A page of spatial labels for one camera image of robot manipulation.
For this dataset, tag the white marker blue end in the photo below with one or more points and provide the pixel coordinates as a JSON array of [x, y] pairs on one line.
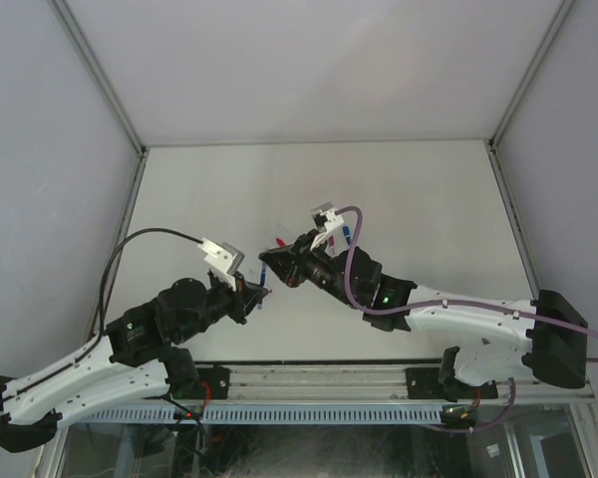
[[347, 234]]

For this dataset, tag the perforated blue cable tray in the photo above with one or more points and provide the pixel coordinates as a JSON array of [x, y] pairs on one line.
[[273, 414]]

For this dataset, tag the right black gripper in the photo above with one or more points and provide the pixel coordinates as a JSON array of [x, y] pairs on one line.
[[296, 263]]

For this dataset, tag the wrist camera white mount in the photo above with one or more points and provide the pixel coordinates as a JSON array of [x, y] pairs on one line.
[[327, 221], [223, 261]]

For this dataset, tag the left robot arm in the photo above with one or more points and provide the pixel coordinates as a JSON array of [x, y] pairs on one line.
[[139, 355]]

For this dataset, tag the aluminium rail frame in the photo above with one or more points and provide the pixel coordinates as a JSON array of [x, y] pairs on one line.
[[276, 383]]

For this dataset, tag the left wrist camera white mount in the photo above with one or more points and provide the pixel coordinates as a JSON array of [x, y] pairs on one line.
[[223, 261]]

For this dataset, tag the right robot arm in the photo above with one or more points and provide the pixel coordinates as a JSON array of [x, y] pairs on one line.
[[493, 340]]

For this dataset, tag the pink white pen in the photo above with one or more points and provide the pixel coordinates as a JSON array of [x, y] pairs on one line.
[[331, 244]]

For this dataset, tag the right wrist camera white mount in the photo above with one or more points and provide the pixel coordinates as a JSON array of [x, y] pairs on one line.
[[327, 221]]

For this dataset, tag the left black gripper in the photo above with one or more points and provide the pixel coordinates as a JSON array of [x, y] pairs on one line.
[[239, 303]]

